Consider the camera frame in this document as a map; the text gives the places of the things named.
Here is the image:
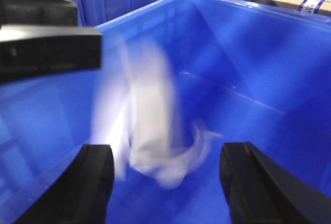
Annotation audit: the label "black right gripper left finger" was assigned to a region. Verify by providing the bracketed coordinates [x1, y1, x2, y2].
[15, 144, 114, 223]

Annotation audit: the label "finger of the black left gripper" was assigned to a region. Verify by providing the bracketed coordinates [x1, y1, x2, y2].
[1, 0, 102, 83]

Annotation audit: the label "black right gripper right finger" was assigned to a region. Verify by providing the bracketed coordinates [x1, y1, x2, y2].
[219, 142, 330, 223]

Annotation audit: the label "large white curved pipe clamp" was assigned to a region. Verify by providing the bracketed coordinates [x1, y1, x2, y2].
[90, 37, 187, 181]

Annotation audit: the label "blue bin receiving clamps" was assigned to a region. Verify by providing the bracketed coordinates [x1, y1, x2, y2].
[1, 0, 330, 223]

